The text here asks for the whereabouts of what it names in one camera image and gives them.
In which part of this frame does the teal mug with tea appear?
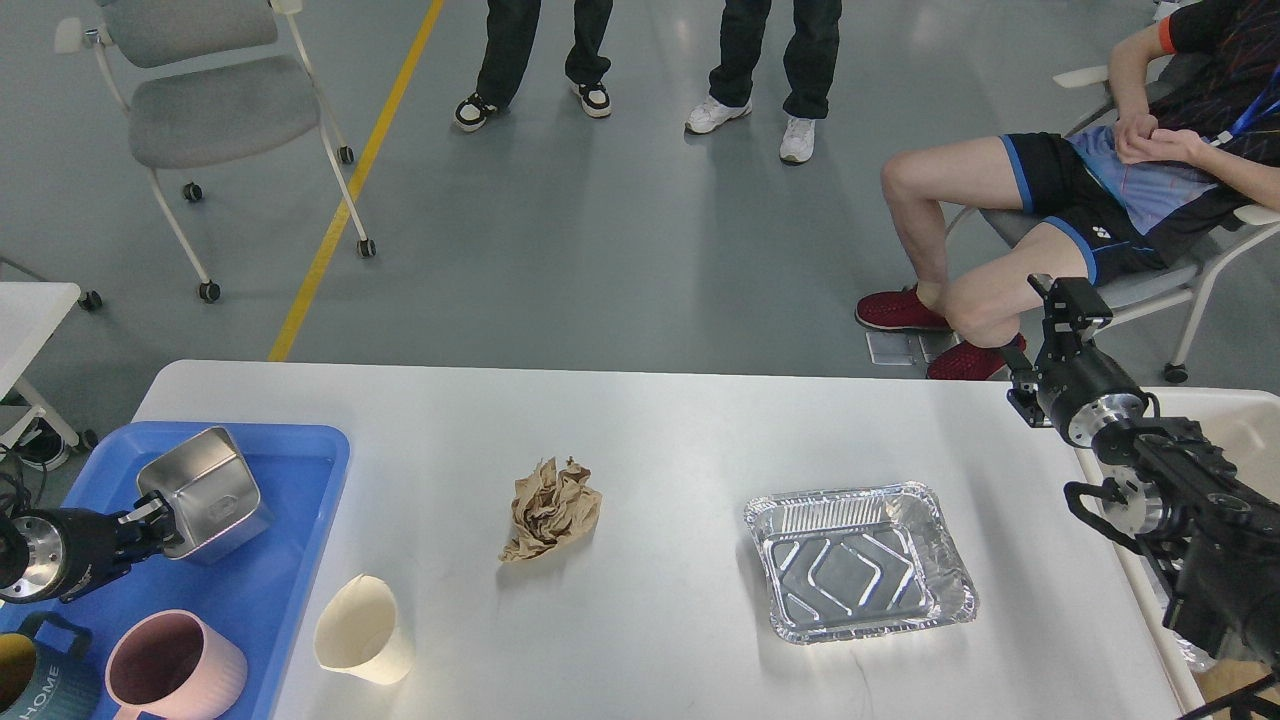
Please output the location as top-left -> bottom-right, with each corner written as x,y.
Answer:
1,611 -> 102,719

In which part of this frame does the person in black trousers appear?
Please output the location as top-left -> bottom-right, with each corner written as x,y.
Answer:
454,0 -> 614,133

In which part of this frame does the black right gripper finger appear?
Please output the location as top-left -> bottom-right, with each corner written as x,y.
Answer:
998,346 -> 1047,428
1028,274 -> 1114,354

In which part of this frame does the grey chair under person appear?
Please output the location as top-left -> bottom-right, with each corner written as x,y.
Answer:
946,53 -> 1279,383

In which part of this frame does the seated person in shorts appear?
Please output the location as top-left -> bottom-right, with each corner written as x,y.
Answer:
855,1 -> 1279,380

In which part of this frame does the crumpled brown paper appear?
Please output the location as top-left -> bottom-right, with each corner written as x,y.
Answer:
499,456 -> 603,564

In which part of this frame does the grey office chair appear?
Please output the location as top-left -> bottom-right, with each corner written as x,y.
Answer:
54,1 -> 355,304

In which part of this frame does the person with white sneakers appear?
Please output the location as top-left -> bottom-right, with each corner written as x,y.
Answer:
685,0 -> 844,164

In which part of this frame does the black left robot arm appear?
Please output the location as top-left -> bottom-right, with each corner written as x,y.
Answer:
1,470 -> 186,603

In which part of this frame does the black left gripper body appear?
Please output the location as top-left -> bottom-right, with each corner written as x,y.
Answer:
1,509 -> 145,603

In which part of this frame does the small white side table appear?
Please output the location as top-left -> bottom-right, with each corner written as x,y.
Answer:
1,281 -> 102,470

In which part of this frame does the white waste bin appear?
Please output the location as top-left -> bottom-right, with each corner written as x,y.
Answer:
1076,389 -> 1277,719

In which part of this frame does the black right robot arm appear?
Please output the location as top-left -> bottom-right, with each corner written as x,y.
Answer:
1001,274 -> 1279,719

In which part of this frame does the aluminium foil tray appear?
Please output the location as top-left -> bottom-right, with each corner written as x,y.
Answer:
742,480 -> 979,644

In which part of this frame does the cream paper cup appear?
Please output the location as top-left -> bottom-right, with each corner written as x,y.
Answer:
314,574 -> 413,685

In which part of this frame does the square stainless steel container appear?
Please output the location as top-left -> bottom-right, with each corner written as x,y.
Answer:
136,427 -> 275,565

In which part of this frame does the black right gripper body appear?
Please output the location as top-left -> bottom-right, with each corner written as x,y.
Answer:
1032,345 -> 1149,448

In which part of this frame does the pink ribbed mug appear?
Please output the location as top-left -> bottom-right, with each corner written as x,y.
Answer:
105,609 -> 248,719

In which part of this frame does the blue plastic tray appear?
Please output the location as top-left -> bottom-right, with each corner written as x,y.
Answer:
1,423 -> 349,719

